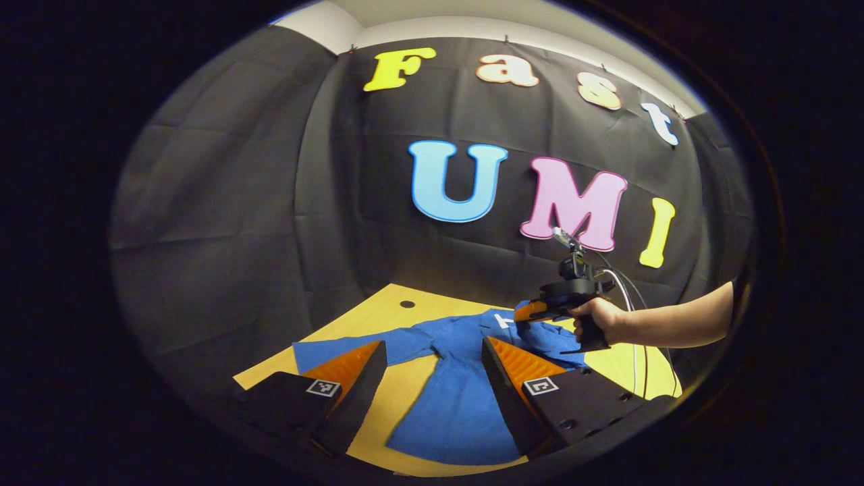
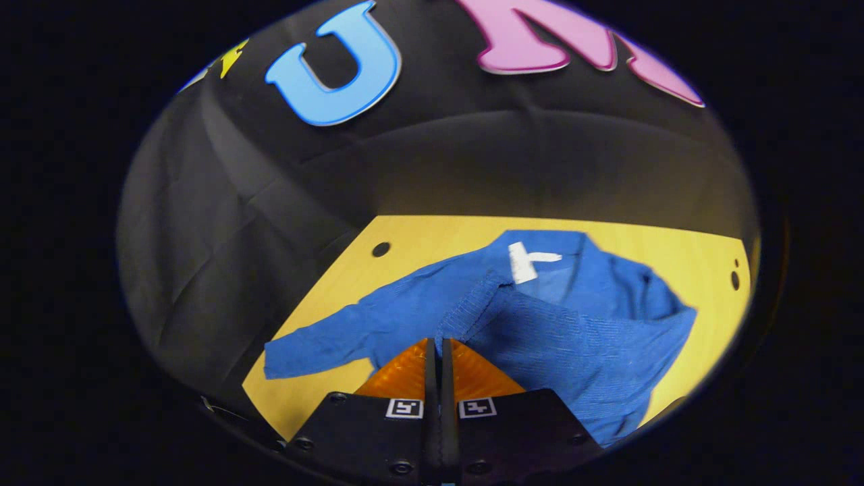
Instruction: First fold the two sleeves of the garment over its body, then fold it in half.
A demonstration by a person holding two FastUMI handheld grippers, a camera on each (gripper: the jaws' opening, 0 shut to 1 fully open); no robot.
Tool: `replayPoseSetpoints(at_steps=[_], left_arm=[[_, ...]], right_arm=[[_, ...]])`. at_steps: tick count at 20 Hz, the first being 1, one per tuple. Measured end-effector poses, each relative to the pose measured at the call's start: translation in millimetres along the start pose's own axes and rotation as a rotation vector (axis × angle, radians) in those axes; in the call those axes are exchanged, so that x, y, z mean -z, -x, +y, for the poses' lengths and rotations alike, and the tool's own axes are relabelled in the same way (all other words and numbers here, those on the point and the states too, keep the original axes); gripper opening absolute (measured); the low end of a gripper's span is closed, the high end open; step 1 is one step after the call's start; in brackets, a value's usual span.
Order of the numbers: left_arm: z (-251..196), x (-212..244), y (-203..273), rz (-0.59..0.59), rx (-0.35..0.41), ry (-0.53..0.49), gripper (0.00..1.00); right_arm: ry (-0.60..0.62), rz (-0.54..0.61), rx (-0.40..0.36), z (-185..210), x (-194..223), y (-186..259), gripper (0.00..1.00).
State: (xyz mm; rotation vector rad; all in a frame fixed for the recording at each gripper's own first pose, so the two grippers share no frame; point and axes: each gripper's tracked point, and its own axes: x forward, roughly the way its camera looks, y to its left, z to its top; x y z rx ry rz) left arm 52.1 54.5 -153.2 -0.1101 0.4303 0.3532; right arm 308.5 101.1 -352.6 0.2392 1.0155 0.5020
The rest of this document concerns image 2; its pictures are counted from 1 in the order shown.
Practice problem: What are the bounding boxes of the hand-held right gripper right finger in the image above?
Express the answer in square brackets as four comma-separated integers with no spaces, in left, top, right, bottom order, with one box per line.
[442,337,605,486]

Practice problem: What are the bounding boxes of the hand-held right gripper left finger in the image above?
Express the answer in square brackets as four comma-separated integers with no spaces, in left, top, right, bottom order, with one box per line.
[283,337,443,486]

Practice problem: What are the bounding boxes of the blue corduroy shirt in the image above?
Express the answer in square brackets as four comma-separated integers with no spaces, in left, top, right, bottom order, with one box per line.
[263,229,698,450]

